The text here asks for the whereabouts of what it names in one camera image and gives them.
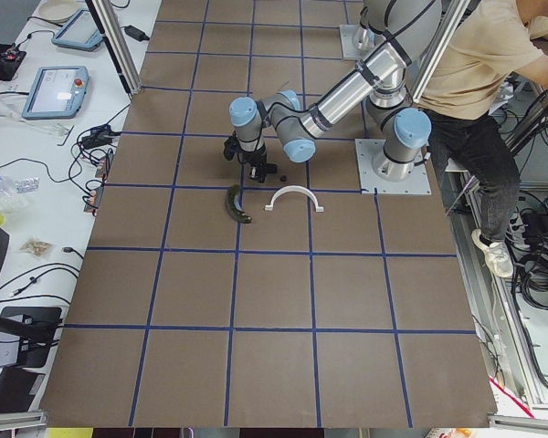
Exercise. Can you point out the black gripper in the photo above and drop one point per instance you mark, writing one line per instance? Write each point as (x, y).
(255, 160)

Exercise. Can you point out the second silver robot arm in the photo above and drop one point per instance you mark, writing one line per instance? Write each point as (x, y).
(363, 38)

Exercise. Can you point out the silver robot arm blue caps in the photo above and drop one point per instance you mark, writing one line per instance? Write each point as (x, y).
(391, 35)

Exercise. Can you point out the black brake pad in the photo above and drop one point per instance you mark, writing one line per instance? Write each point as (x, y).
(271, 168)

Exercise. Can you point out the green brake shoe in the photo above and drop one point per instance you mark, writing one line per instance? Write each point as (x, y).
(233, 205)

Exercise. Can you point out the brown paper mat blue grid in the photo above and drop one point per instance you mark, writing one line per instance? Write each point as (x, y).
(357, 316)

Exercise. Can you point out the black power adapter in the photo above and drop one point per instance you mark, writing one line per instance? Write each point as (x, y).
(136, 33)

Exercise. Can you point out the teach pendant near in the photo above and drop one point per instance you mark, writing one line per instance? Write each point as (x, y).
(56, 93)

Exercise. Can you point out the teach pendant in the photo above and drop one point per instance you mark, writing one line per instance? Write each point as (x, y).
(79, 32)
(56, 93)

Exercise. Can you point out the teach pendant far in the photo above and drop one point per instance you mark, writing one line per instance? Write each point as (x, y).
(79, 32)

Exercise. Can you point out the small bag of parts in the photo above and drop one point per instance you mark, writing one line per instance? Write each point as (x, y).
(36, 247)

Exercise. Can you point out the plastic water bottle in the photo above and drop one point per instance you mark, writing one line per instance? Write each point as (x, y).
(10, 199)

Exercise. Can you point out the beige bowl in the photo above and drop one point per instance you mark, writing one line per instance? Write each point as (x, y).
(58, 11)

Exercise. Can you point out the person in beige shirt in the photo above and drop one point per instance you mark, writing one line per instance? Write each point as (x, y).
(493, 42)

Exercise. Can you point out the black monitor stand base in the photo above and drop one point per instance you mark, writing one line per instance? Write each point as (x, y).
(27, 335)

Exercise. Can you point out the white curved plastic bracket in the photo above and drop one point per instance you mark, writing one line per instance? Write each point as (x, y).
(294, 189)

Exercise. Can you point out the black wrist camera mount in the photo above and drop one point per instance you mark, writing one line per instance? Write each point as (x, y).
(231, 146)

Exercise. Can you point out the aluminium frame post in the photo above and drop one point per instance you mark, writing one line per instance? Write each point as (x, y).
(110, 30)

